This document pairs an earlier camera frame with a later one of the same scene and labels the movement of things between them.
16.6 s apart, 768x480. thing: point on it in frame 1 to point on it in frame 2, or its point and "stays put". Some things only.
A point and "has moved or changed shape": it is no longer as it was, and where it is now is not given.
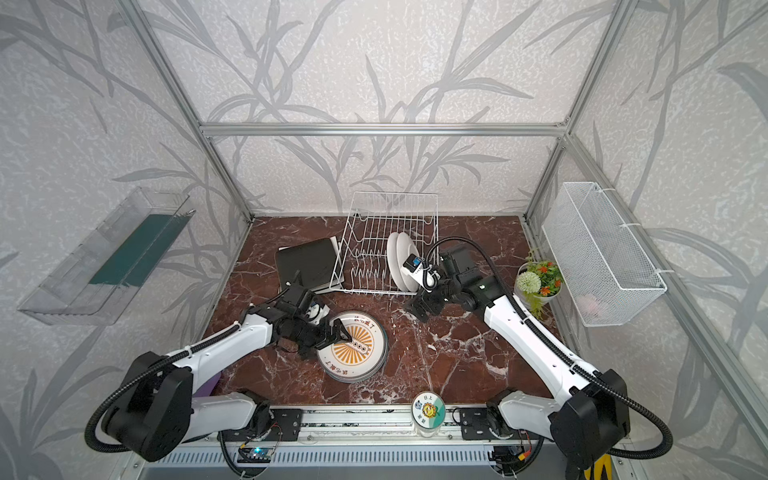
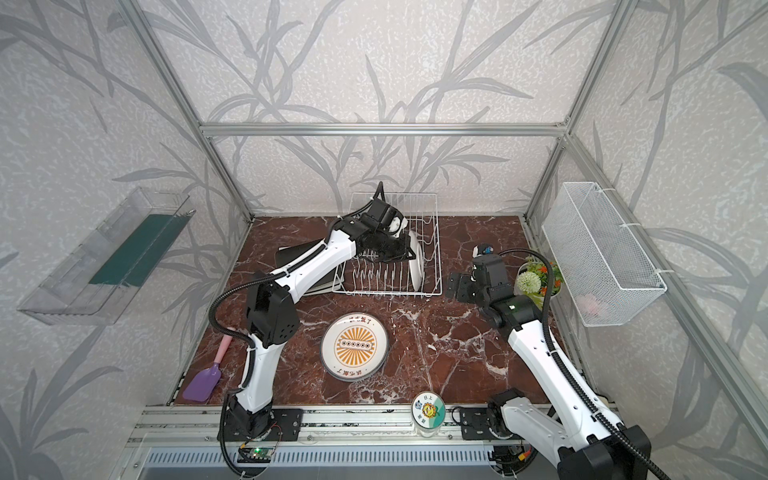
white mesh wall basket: (608, 276) stays put
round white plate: (392, 261) to (354, 347)
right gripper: (429, 297) to (466, 285)
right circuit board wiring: (515, 459) stays put
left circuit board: (255, 455) stays put
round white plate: (357, 360) stays put
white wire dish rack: (361, 264) stays put
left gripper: (321, 335) to (392, 241)
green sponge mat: (133, 263) stays put
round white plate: (406, 246) has moved or changed shape
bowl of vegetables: (537, 282) stays put
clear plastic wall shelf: (104, 276) stays put
